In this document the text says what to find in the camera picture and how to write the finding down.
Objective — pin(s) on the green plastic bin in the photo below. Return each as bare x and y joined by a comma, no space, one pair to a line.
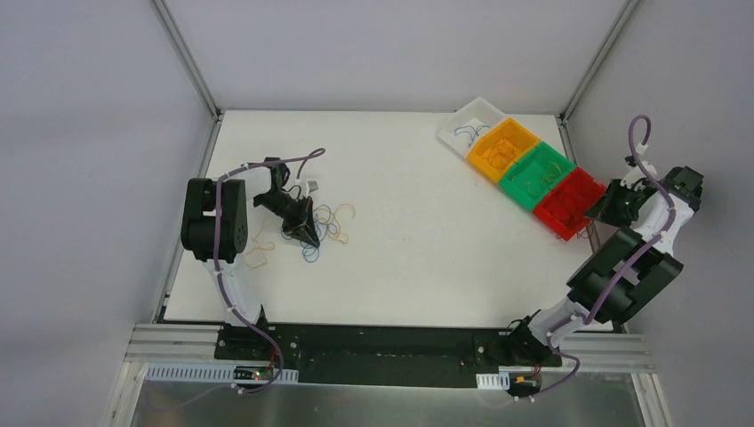
535,175

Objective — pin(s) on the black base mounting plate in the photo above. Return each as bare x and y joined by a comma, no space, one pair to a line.
434,357

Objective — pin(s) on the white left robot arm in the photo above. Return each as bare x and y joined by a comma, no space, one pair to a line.
214,227

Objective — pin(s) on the yellow plastic bin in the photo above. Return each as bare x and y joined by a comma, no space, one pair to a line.
501,148

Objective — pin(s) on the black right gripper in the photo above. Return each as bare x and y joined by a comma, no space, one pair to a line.
615,199

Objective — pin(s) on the red plastic bin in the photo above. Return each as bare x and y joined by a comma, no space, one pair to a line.
563,209

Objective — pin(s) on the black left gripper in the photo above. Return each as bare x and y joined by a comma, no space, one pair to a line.
296,215

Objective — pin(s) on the aluminium frame rail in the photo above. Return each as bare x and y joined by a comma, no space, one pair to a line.
598,352

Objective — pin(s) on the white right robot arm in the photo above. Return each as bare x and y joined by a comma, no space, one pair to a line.
635,264

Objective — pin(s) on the clear plastic bin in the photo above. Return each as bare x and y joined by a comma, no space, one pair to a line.
466,126

